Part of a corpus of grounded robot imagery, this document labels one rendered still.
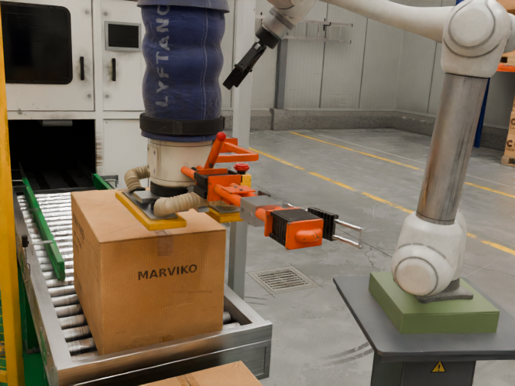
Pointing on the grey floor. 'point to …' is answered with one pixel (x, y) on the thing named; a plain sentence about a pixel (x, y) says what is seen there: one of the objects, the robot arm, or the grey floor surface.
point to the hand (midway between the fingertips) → (231, 83)
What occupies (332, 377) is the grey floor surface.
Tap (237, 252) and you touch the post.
